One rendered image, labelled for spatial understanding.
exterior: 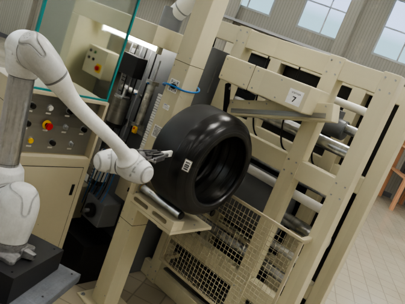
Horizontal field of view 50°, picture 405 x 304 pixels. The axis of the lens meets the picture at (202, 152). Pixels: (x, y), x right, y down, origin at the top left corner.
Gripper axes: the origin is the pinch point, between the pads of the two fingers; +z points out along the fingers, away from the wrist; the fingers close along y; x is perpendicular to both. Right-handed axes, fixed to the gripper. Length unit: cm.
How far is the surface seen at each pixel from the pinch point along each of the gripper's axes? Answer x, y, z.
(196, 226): 47, -6, 33
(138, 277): 132, 50, 57
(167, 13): -59, 88, 61
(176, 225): 39.7, -8.6, 12.4
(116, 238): 77, 37, 13
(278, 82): -44, -14, 58
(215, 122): -19.2, -7.7, 21.5
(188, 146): -6.5, -7.1, 6.9
